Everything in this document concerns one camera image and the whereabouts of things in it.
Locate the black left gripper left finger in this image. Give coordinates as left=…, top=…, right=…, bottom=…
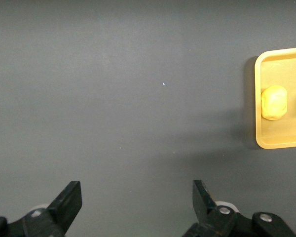
left=0, top=181, right=83, bottom=237

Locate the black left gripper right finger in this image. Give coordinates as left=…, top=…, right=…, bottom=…
left=182, top=179, right=296, bottom=237

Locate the yellow potato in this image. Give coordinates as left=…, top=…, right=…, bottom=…
left=260, top=85, right=288, bottom=121

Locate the yellow plastic tray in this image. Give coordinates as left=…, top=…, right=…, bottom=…
left=254, top=46, right=296, bottom=150

